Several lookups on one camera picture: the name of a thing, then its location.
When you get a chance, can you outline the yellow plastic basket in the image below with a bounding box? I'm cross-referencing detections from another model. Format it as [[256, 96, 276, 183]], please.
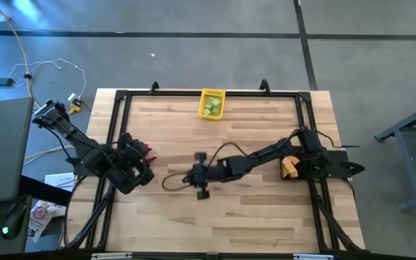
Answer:
[[197, 88, 226, 121]]

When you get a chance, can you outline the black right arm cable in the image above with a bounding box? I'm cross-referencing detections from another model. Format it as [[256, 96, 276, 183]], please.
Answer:
[[161, 141, 252, 193]]

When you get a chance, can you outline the yellow floor cable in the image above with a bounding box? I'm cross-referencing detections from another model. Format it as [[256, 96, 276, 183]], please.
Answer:
[[0, 0, 77, 120]]

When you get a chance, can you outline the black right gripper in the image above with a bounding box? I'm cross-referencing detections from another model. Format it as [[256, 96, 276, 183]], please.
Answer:
[[184, 152, 230, 201]]

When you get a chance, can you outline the grey laptop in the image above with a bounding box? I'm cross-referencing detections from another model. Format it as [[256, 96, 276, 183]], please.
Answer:
[[0, 96, 35, 207]]

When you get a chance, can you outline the white snack bag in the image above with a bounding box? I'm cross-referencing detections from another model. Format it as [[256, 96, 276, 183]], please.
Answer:
[[27, 200, 58, 243]]

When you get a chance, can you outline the red plastic basket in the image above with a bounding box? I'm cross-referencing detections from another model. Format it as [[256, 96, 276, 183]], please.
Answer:
[[130, 143, 157, 178]]

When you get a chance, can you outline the black desk crossbar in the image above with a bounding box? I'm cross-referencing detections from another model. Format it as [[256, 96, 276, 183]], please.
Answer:
[[19, 175, 72, 207]]

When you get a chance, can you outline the white frame bracket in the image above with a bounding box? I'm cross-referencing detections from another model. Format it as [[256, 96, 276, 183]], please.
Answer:
[[293, 253, 335, 260], [91, 252, 133, 260]]

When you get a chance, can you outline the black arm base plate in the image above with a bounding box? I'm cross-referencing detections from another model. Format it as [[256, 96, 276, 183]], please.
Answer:
[[301, 149, 366, 181], [65, 155, 119, 178]]

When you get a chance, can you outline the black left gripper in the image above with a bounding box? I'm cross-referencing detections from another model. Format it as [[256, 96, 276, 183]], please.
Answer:
[[113, 132, 155, 195]]

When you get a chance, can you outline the white floor cable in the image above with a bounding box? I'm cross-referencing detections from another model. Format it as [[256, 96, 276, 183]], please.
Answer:
[[9, 58, 87, 100]]

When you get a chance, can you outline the black computer mouse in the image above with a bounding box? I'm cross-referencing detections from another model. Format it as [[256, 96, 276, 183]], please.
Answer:
[[0, 201, 28, 241]]

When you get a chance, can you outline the black metal table frame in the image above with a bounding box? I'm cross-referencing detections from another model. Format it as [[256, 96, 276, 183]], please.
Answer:
[[63, 81, 366, 254]]

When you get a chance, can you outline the pale yellow cable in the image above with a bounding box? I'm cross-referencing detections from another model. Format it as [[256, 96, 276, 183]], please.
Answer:
[[25, 144, 75, 160]]

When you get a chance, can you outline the white paper sheet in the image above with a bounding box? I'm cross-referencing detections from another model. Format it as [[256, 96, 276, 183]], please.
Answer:
[[44, 172, 77, 192]]

